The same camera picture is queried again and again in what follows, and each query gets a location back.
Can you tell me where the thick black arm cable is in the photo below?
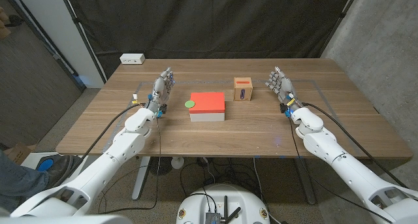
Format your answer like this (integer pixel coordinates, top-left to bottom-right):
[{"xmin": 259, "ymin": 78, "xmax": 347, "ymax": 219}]
[
  {"xmin": 54, "ymin": 103, "xmax": 146, "ymax": 189},
  {"xmin": 300, "ymin": 102, "xmax": 409, "ymax": 189}
]

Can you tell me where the black backdrop stand pole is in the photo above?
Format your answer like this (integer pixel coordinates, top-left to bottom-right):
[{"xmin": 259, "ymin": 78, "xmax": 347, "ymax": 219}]
[
  {"xmin": 318, "ymin": 0, "xmax": 362, "ymax": 58},
  {"xmin": 57, "ymin": 0, "xmax": 108, "ymax": 84}
]

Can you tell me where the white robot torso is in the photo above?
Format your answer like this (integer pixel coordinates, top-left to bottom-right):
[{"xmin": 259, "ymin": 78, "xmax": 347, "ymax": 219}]
[{"xmin": 0, "ymin": 214, "xmax": 133, "ymax": 224}]

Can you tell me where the wooden coin box with slot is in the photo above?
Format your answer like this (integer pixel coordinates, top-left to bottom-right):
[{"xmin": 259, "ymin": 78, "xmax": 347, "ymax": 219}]
[{"xmin": 233, "ymin": 76, "xmax": 253, "ymax": 102}]

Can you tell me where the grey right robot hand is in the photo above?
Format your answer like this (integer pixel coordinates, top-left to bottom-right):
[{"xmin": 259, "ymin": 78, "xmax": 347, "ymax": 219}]
[{"xmin": 265, "ymin": 66, "xmax": 303, "ymax": 116}]

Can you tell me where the tangle of black floor cables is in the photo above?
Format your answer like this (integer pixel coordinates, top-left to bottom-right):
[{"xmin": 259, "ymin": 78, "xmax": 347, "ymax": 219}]
[{"xmin": 179, "ymin": 157, "xmax": 262, "ymax": 199}]

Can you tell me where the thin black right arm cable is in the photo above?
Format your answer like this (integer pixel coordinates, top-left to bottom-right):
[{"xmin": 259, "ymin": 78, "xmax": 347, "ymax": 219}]
[{"xmin": 288, "ymin": 115, "xmax": 394, "ymax": 224}]

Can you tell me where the white round floor object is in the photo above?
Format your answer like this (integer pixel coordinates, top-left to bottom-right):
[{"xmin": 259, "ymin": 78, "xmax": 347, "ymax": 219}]
[{"xmin": 170, "ymin": 156, "xmax": 185, "ymax": 170}]

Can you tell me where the white robot base with electronics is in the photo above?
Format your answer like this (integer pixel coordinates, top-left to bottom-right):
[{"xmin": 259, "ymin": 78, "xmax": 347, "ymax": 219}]
[{"xmin": 176, "ymin": 184, "xmax": 271, "ymax": 224}]

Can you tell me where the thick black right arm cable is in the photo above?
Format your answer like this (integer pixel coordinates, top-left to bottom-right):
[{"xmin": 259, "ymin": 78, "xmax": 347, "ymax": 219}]
[{"xmin": 300, "ymin": 102, "xmax": 409, "ymax": 189}]

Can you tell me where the red and white package box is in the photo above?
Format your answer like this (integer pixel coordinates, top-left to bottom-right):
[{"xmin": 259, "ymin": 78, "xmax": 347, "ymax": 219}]
[{"xmin": 189, "ymin": 92, "xmax": 226, "ymax": 123}]

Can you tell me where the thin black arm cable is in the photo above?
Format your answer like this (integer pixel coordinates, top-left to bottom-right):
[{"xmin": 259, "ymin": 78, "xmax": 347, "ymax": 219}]
[
  {"xmin": 97, "ymin": 114, "xmax": 163, "ymax": 215},
  {"xmin": 288, "ymin": 115, "xmax": 394, "ymax": 224}
]

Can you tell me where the black round fan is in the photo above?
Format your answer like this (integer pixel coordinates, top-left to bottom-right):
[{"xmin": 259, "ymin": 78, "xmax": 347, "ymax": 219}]
[{"xmin": 150, "ymin": 157, "xmax": 173, "ymax": 176}]

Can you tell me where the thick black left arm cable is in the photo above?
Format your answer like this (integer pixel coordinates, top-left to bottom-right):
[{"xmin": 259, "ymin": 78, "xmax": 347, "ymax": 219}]
[{"xmin": 54, "ymin": 103, "xmax": 146, "ymax": 189}]

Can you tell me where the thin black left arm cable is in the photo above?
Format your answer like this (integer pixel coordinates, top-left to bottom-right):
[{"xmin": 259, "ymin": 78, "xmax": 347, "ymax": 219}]
[{"xmin": 97, "ymin": 114, "xmax": 163, "ymax": 215}]

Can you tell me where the white power outlet box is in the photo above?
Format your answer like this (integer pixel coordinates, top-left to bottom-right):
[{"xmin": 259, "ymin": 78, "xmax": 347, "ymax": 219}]
[{"xmin": 119, "ymin": 53, "xmax": 146, "ymax": 65}]

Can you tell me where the black backdrop curtain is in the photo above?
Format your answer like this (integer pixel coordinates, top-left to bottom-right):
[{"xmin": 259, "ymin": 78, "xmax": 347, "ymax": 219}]
[{"xmin": 58, "ymin": 0, "xmax": 360, "ymax": 80}]

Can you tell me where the dark table leg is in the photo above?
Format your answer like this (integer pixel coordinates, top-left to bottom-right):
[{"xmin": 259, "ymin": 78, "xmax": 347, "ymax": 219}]
[{"xmin": 293, "ymin": 157, "xmax": 317, "ymax": 206}]

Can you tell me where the white table leg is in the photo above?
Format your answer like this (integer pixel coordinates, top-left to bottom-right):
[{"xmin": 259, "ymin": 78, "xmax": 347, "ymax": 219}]
[{"xmin": 131, "ymin": 156, "xmax": 152, "ymax": 201}]

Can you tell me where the person's leg in jeans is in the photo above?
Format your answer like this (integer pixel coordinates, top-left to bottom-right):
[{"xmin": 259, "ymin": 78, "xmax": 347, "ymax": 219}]
[{"xmin": 0, "ymin": 148, "xmax": 50, "ymax": 214}]

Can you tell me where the cardboard box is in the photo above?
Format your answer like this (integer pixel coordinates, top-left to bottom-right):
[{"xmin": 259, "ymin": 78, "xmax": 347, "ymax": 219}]
[{"xmin": 3, "ymin": 142, "xmax": 37, "ymax": 166}]

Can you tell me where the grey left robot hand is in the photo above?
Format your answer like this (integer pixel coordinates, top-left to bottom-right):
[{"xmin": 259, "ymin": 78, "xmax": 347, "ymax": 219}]
[{"xmin": 145, "ymin": 66, "xmax": 176, "ymax": 114}]

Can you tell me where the black and blue foot pedal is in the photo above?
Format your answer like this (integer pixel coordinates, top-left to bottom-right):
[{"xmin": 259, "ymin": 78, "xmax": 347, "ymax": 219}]
[{"xmin": 35, "ymin": 154, "xmax": 82, "ymax": 185}]

